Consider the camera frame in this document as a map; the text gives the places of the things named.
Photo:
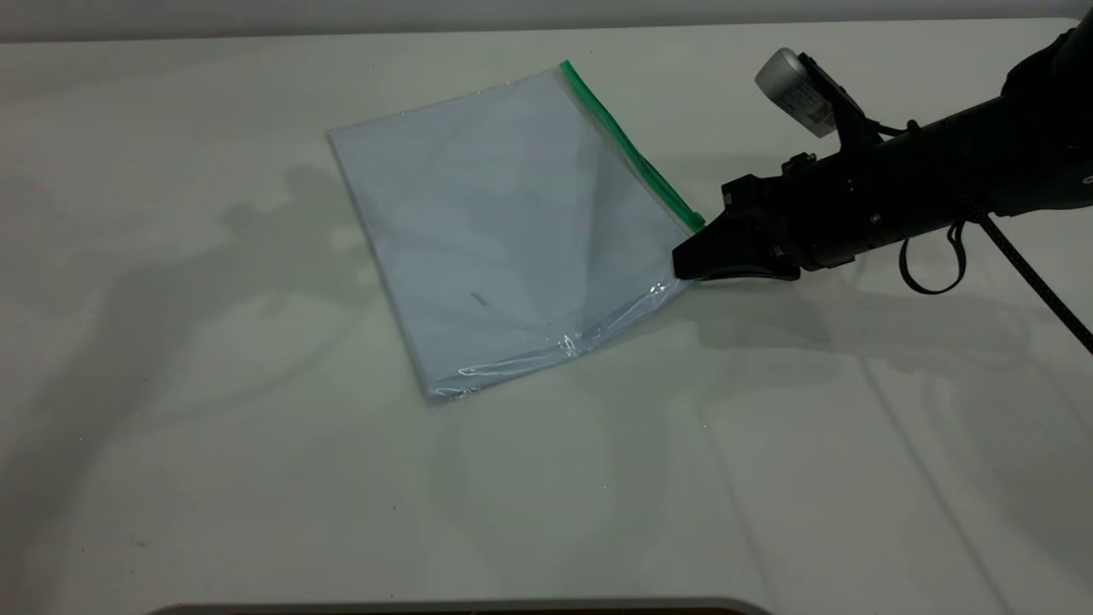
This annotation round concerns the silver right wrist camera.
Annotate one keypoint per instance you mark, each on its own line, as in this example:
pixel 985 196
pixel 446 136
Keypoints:
pixel 790 85

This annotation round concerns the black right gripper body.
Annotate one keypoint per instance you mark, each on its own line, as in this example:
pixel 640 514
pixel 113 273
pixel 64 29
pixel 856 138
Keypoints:
pixel 811 213

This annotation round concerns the black right camera bracket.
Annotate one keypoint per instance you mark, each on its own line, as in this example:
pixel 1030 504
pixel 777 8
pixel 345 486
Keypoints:
pixel 847 111

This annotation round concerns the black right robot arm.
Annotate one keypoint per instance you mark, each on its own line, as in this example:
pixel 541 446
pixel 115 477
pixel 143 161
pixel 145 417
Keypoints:
pixel 982 162

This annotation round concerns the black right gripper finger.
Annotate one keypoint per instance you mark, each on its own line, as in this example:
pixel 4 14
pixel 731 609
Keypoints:
pixel 734 252
pixel 751 277

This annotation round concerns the clear plastic zip bag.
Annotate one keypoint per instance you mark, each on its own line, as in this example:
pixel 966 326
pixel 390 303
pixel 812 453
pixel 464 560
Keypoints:
pixel 512 213

